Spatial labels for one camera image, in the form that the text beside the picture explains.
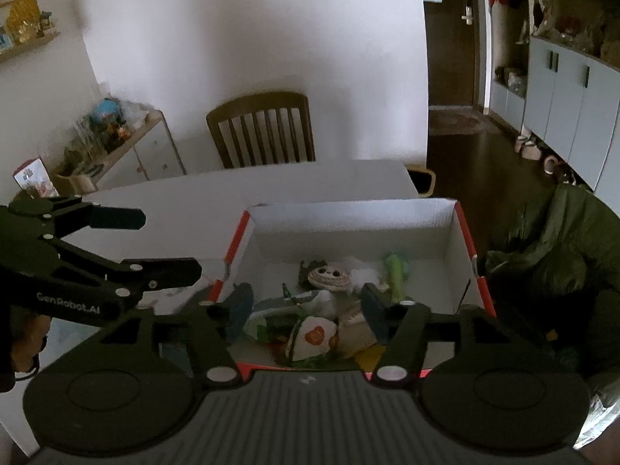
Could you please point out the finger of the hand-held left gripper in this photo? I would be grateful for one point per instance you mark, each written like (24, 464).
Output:
(169, 272)
(118, 219)

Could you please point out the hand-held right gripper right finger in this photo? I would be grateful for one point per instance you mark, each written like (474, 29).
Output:
(375, 312)

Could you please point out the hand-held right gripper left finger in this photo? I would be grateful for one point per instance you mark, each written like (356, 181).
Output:
(240, 312)

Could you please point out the green plastic toy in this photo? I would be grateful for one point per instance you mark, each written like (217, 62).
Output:
(397, 271)

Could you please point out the yellow block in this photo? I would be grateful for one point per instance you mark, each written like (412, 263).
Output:
(370, 361)

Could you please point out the brown striped white toy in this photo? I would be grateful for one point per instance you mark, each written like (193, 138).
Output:
(327, 278)

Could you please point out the red cardboard box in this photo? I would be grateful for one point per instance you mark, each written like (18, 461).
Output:
(348, 232)

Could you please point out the person's left hand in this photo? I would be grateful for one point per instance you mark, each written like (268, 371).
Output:
(26, 344)

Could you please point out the beige wooden holder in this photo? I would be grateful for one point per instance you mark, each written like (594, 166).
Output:
(80, 184)

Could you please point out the white wooden sideboard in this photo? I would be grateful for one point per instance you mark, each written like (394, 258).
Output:
(155, 150)

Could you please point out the red white printed box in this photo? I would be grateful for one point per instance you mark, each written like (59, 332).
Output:
(34, 177)

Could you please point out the clear plastic bag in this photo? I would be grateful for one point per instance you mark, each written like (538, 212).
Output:
(134, 114)

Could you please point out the blue globe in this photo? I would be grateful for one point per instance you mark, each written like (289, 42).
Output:
(106, 110)

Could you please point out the small wooden stool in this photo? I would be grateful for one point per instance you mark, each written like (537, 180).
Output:
(424, 179)

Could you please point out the brown wooden chair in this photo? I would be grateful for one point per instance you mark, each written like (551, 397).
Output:
(256, 101)

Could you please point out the patterned doormat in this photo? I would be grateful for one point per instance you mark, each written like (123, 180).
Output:
(455, 123)

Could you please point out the pale slipper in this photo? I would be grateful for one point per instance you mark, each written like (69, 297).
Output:
(527, 147)
(551, 164)

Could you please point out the brown door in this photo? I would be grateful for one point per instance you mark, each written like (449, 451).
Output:
(450, 58)

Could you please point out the white lower cabinet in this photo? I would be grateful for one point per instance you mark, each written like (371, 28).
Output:
(571, 106)

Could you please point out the row of shelf ornaments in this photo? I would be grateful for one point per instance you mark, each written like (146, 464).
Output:
(571, 24)

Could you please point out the wooden wall shelf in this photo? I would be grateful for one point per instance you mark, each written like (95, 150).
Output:
(29, 46)

